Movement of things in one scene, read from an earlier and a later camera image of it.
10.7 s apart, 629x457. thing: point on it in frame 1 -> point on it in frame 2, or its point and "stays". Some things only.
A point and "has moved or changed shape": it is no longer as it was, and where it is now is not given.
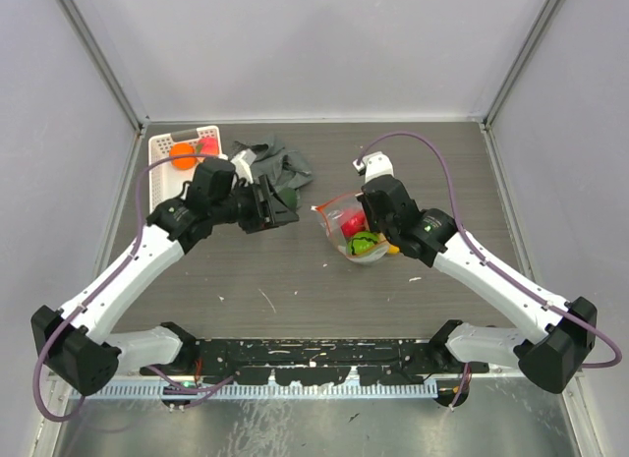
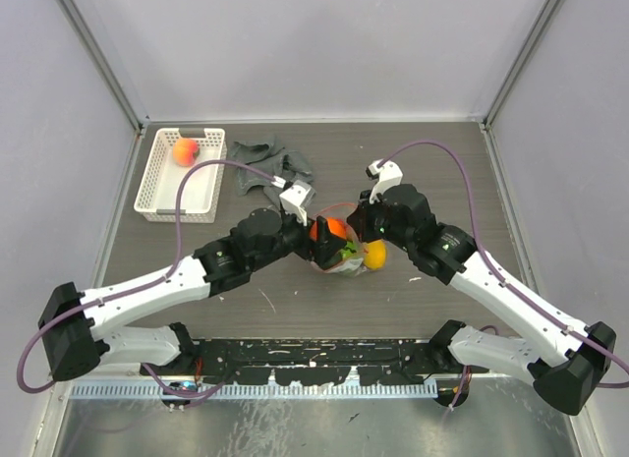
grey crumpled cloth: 283,168 stays
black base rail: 318,360 stays
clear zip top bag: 348,226 has moved or changed shape
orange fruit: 182,149 -> 336,225
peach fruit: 208,145 -> 186,151
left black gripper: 278,212 -> 324,246
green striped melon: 362,242 has moved or changed shape
